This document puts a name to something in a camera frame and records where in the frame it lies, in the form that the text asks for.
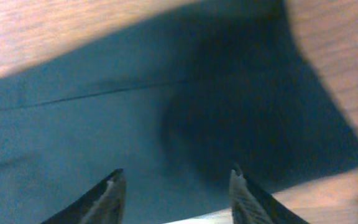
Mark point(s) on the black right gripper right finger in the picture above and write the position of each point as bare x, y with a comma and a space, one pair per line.
250, 204

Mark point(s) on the black leggings with red waistband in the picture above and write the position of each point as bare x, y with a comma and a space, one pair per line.
176, 101

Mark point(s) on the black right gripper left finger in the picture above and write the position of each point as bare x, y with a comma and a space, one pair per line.
103, 204

